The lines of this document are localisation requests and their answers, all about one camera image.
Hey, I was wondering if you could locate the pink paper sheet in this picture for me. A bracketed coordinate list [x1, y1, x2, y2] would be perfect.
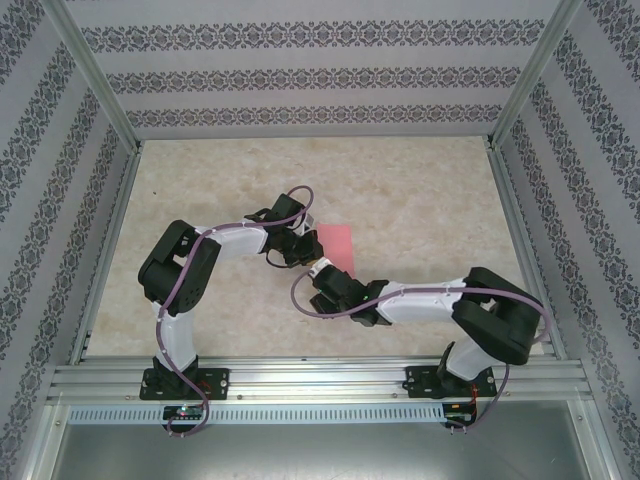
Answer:
[316, 223, 357, 279]

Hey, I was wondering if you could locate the grey metal sheet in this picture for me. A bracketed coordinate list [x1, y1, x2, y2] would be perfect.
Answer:
[39, 399, 619, 480]

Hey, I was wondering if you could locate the small circuit board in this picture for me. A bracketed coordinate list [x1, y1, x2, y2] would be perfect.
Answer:
[163, 405, 205, 422]
[444, 402, 479, 425]

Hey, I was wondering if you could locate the aluminium mounting rail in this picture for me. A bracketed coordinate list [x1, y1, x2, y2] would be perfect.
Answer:
[47, 355, 591, 402]

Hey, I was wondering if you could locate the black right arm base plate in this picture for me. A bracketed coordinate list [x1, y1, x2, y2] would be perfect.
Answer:
[405, 364, 498, 400]

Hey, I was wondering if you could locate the slotted grey cable duct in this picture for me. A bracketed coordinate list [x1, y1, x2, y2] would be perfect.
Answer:
[67, 403, 447, 426]

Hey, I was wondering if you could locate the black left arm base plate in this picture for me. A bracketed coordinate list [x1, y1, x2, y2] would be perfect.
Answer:
[141, 367, 231, 401]

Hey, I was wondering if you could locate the aluminium side rail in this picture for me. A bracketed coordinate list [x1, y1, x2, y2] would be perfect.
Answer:
[67, 139, 146, 365]
[485, 139, 570, 360]

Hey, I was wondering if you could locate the aluminium frame post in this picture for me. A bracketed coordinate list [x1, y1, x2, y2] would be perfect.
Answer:
[489, 0, 585, 150]
[42, 0, 141, 151]

